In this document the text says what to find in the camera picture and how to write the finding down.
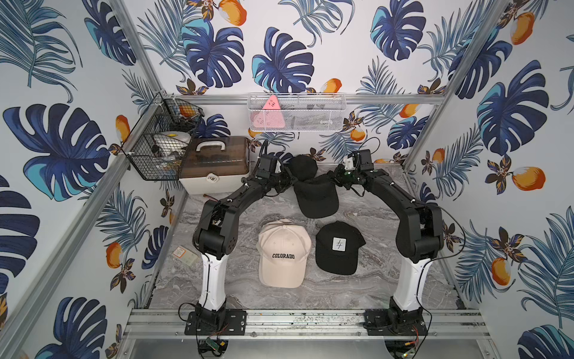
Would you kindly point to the small beige battery pack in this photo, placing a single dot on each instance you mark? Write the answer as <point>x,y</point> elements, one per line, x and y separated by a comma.
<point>185,256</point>

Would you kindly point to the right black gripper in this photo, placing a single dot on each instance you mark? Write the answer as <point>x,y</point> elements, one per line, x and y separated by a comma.
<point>338,170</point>

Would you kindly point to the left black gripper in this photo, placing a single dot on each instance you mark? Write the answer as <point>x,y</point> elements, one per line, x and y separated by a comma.
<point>284,180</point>

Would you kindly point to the black wire basket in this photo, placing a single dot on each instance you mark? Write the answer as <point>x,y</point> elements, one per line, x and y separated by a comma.
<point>162,115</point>

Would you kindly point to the black cap with label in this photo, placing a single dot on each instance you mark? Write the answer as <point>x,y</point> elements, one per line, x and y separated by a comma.
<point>337,248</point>

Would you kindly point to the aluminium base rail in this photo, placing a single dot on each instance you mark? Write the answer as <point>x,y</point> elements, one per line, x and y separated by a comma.
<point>313,324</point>

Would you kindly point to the beige cap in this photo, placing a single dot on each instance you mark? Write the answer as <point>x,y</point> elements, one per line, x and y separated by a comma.
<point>284,248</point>

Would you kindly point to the pink triangle card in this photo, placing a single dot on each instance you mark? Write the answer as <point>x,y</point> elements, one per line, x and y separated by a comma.
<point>269,117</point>

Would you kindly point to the white box brown lid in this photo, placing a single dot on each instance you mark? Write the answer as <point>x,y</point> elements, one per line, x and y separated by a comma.
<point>215,165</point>

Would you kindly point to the white bowl in basket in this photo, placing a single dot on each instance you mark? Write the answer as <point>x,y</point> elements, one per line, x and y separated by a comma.
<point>170,143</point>

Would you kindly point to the clear wall shelf tray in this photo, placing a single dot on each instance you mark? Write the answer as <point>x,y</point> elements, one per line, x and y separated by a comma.
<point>305,112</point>

